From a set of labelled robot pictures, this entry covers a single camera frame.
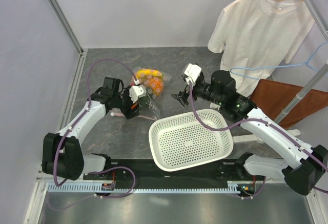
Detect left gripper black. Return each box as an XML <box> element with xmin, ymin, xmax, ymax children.
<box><xmin>112</xmin><ymin>85</ymin><xmax>142</xmax><ymax>119</ymax></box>

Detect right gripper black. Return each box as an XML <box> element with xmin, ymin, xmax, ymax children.
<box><xmin>171</xmin><ymin>77</ymin><xmax>224</xmax><ymax>108</ymax></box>

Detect orange toy pineapple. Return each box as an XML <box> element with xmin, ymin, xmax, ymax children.
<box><xmin>143</xmin><ymin>77</ymin><xmax>164</xmax><ymax>98</ymax></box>

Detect clear zip top bag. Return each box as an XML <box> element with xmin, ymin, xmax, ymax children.
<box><xmin>110</xmin><ymin>67</ymin><xmax>171</xmax><ymax>120</ymax></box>

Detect yellow banana bunch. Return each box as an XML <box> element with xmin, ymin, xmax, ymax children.
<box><xmin>135</xmin><ymin>69</ymin><xmax>163</xmax><ymax>78</ymax></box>

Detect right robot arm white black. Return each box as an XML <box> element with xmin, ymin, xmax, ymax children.
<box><xmin>172</xmin><ymin>64</ymin><xmax>327</xmax><ymax>196</ymax></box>

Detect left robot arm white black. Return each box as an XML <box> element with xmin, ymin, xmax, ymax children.
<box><xmin>42</xmin><ymin>77</ymin><xmax>147</xmax><ymax>186</ymax></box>

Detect white perforated plastic basket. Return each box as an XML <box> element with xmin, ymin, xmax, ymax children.
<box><xmin>149</xmin><ymin>112</ymin><xmax>234</xmax><ymax>172</ymax></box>

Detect brown cloth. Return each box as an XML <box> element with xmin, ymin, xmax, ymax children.
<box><xmin>250</xmin><ymin>79</ymin><xmax>327</xmax><ymax>129</ymax></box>

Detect white t-shirt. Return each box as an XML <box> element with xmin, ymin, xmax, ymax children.
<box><xmin>208</xmin><ymin>0</ymin><xmax>315</xmax><ymax>96</ymax></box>

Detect blue clothes hanger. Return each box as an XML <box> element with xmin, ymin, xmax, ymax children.
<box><xmin>230</xmin><ymin>41</ymin><xmax>327</xmax><ymax>80</ymax></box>

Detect silver clothes rack pole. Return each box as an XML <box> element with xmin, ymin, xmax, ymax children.
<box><xmin>274</xmin><ymin>62</ymin><xmax>327</xmax><ymax>124</ymax></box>

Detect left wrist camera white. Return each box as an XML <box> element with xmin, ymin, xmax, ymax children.
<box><xmin>129</xmin><ymin>80</ymin><xmax>147</xmax><ymax>103</ymax></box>

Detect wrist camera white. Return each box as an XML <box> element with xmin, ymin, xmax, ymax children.
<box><xmin>182</xmin><ymin>64</ymin><xmax>202</xmax><ymax>85</ymax></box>
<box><xmin>129</xmin><ymin>80</ymin><xmax>147</xmax><ymax>103</ymax></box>

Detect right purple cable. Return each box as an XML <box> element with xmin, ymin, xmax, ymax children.
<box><xmin>189</xmin><ymin>83</ymin><xmax>328</xmax><ymax>199</ymax></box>

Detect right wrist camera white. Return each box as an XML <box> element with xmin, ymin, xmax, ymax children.
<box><xmin>182</xmin><ymin>64</ymin><xmax>202</xmax><ymax>85</ymax></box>

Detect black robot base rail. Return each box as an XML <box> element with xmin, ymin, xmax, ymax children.
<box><xmin>81</xmin><ymin>153</ymin><xmax>267</xmax><ymax>191</ymax></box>

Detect white cable duct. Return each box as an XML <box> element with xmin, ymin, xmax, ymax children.
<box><xmin>46</xmin><ymin>181</ymin><xmax>241</xmax><ymax>194</ymax></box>

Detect aluminium frame post left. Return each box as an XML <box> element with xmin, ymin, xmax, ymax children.
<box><xmin>48</xmin><ymin>0</ymin><xmax>84</xmax><ymax>55</ymax></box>

